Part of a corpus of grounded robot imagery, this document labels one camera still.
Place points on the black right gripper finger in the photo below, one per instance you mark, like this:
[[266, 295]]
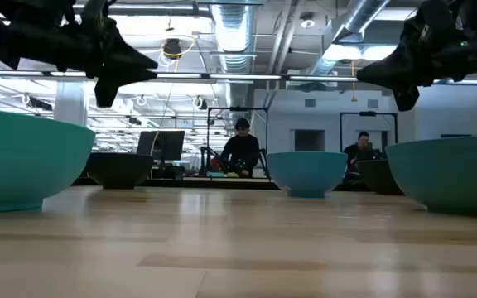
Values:
[[387, 85], [400, 66]]

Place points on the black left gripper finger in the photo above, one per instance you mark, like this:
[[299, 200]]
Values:
[[135, 75], [124, 56]]

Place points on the teal bowl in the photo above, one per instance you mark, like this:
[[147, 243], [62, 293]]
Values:
[[449, 174], [23, 161]]

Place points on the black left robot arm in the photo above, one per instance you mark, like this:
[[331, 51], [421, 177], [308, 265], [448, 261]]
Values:
[[15, 37]]

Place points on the black ceiling device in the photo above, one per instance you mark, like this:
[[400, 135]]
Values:
[[172, 47]]

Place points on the white pillar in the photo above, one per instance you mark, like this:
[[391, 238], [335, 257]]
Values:
[[70, 103]]

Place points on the person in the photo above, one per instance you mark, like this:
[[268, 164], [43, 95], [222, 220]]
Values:
[[240, 153], [358, 153]]

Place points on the black computer monitor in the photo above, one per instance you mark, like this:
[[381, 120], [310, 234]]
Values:
[[164, 145]]

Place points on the dark grey bowl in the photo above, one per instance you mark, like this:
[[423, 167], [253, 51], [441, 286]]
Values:
[[118, 169], [377, 176]]

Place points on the long ceiling light strip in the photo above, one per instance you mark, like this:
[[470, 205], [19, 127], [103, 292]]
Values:
[[242, 76]]

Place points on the light blue bowl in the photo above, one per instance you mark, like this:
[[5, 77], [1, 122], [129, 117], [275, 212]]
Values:
[[306, 171]]

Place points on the silver ventilation duct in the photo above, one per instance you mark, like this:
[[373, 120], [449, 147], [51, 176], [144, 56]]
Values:
[[358, 18], [232, 37]]

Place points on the black metal station frame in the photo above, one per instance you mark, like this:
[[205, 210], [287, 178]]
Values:
[[208, 136], [341, 132]]

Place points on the black table edge rail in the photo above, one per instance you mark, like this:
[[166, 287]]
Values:
[[205, 183]]

